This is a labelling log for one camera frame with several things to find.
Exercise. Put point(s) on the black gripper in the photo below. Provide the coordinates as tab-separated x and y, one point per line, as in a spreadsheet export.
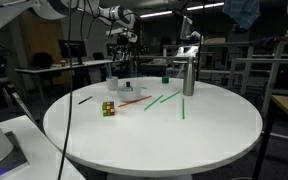
124	41

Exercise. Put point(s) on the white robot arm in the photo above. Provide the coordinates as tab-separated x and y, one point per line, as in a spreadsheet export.
120	15

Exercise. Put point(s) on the small brown paper cup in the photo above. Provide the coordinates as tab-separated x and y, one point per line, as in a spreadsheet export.
63	63

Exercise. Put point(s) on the green thin stick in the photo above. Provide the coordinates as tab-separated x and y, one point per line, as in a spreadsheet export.
170	97
183	108
144	88
153	102

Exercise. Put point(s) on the small clear container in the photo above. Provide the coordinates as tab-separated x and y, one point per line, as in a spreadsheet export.
129	95

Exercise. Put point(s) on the white office desk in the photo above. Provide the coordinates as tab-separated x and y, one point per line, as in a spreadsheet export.
84	64

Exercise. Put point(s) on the black computer monitor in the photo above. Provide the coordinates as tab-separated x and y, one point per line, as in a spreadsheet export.
79	49

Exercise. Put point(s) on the orange thin stick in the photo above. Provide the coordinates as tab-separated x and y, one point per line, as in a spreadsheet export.
134	101

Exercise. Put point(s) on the small green block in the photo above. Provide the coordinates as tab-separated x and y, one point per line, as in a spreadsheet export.
165	80

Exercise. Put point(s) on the long ceiling light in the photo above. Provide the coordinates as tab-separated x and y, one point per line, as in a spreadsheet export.
205	6
155	14

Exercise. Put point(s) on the multicoloured Rubik's cube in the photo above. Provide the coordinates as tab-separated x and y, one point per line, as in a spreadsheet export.
108	109

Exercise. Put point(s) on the silver metal bottle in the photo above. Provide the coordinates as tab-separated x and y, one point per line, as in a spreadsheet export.
188	80

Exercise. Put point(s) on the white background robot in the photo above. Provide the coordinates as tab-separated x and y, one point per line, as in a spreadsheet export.
190	35

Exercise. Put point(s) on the black office chair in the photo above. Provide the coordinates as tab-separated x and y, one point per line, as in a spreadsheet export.
41	60

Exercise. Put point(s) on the grey metal rod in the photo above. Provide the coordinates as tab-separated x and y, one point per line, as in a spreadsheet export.
20	103

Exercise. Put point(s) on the white platform board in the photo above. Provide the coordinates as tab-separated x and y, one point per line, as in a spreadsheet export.
40	150

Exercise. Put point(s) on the blue checked cloth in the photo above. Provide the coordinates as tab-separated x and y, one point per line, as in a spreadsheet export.
242	11

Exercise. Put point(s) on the grey metal frame table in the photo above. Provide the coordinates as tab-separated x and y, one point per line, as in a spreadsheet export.
267	60

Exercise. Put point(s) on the grey base plate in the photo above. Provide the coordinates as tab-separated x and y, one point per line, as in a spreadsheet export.
17	156

